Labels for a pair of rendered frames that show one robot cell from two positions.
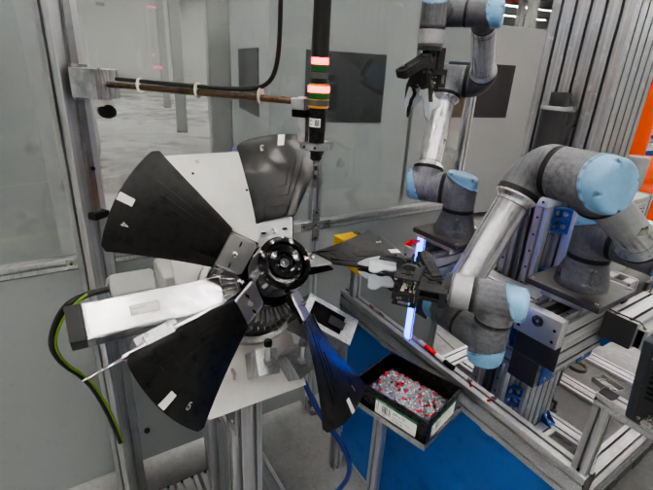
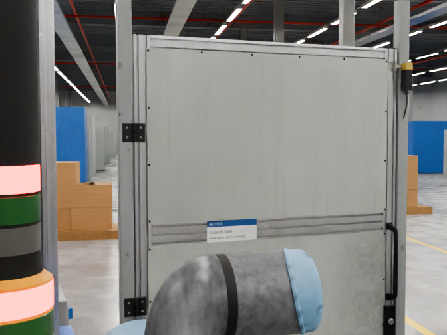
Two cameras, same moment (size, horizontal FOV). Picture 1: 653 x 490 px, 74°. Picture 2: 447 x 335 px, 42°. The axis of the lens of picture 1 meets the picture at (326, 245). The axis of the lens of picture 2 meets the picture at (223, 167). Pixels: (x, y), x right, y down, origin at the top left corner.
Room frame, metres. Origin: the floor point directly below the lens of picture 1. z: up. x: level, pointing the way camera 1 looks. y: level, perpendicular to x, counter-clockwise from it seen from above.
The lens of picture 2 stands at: (0.77, 0.26, 1.64)
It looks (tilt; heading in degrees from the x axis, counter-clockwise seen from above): 3 degrees down; 283
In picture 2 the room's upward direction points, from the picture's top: straight up
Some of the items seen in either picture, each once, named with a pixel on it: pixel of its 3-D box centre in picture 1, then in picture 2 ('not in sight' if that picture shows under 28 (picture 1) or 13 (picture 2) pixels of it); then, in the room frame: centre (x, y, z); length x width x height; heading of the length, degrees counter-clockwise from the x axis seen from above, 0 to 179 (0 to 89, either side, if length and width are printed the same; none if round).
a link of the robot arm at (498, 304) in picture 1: (498, 300); not in sight; (0.80, -0.36, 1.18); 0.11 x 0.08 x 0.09; 70
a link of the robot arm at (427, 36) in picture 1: (429, 38); not in sight; (1.42, -0.27, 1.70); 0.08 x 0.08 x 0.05
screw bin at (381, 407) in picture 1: (406, 394); not in sight; (0.89, -0.23, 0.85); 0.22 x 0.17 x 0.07; 49
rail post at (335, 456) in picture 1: (340, 394); not in sight; (1.40, -0.09, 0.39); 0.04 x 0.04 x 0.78; 33
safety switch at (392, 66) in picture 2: not in sight; (400, 90); (0.63, -2.27, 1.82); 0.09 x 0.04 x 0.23; 33
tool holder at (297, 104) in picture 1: (313, 123); not in sight; (0.93, 0.04, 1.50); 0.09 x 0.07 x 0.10; 68
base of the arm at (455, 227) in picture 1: (456, 219); not in sight; (1.61, -0.49, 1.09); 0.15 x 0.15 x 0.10
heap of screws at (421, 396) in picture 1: (406, 399); not in sight; (0.89, -0.23, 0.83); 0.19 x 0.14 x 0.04; 49
